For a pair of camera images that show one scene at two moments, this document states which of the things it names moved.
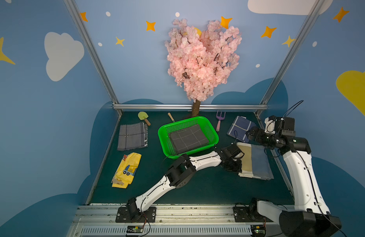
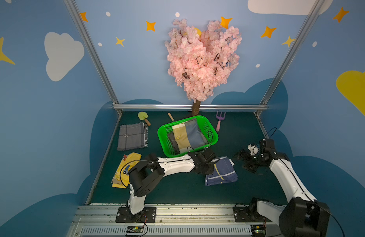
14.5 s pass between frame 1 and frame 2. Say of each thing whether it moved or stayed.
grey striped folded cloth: stayed
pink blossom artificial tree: stayed
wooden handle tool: stayed
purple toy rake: stayed
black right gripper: moved
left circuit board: stayed
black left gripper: moved
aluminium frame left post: stayed
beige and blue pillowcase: moved
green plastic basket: stayed
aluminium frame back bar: stayed
